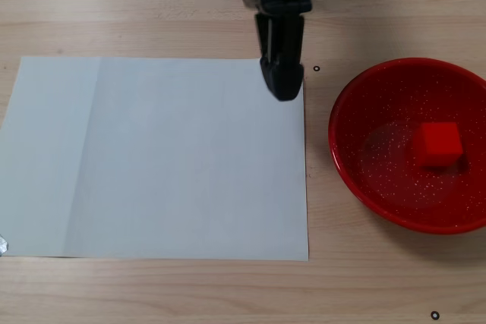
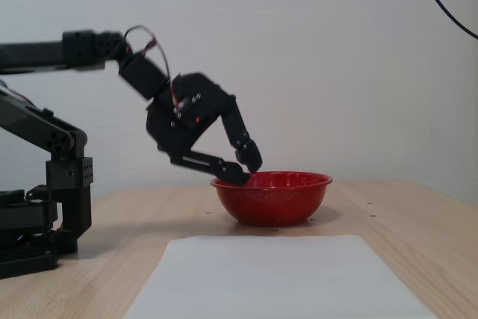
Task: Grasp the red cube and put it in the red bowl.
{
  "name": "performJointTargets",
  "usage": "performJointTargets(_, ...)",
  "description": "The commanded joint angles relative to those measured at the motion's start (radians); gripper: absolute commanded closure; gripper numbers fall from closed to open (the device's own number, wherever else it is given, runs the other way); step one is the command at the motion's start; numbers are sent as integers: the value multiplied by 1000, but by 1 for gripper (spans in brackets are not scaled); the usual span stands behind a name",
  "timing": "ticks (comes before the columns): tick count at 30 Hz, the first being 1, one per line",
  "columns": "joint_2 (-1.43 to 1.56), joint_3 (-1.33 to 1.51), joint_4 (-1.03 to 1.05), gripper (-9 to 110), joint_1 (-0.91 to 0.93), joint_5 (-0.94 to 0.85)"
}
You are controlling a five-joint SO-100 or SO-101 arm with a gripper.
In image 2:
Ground red white elbow servo cable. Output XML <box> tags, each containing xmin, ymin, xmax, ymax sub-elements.
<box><xmin>0</xmin><ymin>78</ymin><xmax>37</xmax><ymax>108</ymax></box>

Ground dark hanging cable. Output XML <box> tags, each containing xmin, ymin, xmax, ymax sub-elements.
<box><xmin>415</xmin><ymin>0</ymin><xmax>478</xmax><ymax>40</ymax></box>

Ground red white wrist servo cable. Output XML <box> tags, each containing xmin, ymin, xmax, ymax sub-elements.
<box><xmin>122</xmin><ymin>25</ymin><xmax>180</xmax><ymax>111</ymax></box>

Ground red speckled bowl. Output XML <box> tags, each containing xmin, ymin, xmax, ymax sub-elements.
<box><xmin>209</xmin><ymin>170</ymin><xmax>334</xmax><ymax>228</ymax></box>

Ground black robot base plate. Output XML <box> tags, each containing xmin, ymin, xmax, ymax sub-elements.
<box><xmin>0</xmin><ymin>184</ymin><xmax>59</xmax><ymax>280</ymax></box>

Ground white paper sheet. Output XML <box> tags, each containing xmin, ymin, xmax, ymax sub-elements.
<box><xmin>122</xmin><ymin>235</ymin><xmax>438</xmax><ymax>319</ymax></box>

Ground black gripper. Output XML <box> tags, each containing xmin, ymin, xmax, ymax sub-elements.
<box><xmin>144</xmin><ymin>71</ymin><xmax>264</xmax><ymax>188</ymax></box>

